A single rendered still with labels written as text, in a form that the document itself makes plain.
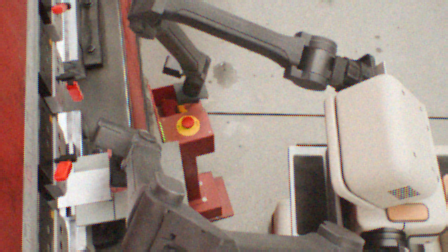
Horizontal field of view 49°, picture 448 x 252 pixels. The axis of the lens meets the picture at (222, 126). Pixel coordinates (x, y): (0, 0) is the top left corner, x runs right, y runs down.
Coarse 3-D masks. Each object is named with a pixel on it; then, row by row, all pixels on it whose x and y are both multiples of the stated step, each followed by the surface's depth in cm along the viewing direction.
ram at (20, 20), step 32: (0, 0) 79; (0, 32) 77; (0, 64) 74; (0, 96) 72; (0, 128) 70; (0, 160) 68; (32, 160) 82; (0, 192) 66; (32, 192) 80; (0, 224) 65; (32, 224) 77
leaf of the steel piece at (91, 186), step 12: (108, 168) 122; (72, 180) 120; (84, 180) 120; (96, 180) 120; (108, 180) 120; (72, 192) 118; (84, 192) 118; (96, 192) 118; (108, 192) 118; (72, 204) 117
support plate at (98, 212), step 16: (160, 144) 125; (176, 144) 125; (80, 160) 123; (96, 160) 123; (176, 160) 123; (176, 176) 121; (80, 208) 117; (96, 208) 117; (112, 208) 117; (80, 224) 115
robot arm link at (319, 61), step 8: (304, 48) 106; (312, 48) 105; (304, 56) 106; (312, 56) 105; (320, 56) 104; (328, 56) 105; (336, 56) 106; (304, 64) 105; (312, 64) 104; (320, 64) 104; (328, 64) 105; (336, 64) 105; (344, 64) 106; (312, 72) 104; (320, 72) 104; (328, 72) 105; (336, 72) 105; (344, 72) 106; (328, 80) 106; (336, 80) 105
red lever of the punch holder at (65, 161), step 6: (60, 156) 94; (66, 156) 94; (72, 156) 94; (54, 162) 94; (60, 162) 91; (66, 162) 91; (72, 162) 94; (60, 168) 88; (66, 168) 89; (54, 174) 87; (60, 174) 87; (66, 174) 87; (60, 180) 87
